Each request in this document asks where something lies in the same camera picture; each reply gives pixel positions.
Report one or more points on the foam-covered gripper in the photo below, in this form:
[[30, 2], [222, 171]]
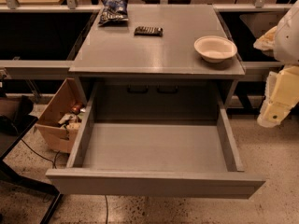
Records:
[[289, 38]]

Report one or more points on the grey top drawer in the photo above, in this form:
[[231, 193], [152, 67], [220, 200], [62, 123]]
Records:
[[172, 140]]

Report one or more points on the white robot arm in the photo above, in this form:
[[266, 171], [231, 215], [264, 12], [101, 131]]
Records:
[[283, 39]]

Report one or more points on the grey drawer cabinet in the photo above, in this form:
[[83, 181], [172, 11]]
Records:
[[115, 50]]

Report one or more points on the white paper bowl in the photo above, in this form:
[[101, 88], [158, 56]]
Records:
[[215, 49]]

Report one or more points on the dark chocolate bar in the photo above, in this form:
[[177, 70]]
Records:
[[148, 31]]

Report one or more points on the blue chip bag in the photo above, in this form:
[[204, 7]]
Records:
[[113, 11]]

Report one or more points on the cardboard box with trash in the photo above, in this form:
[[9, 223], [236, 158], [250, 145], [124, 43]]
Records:
[[50, 124]]

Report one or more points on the dark bag on left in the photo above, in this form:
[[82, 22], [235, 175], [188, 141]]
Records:
[[12, 112]]

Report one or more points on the black table leg frame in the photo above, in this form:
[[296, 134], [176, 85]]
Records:
[[10, 136]]

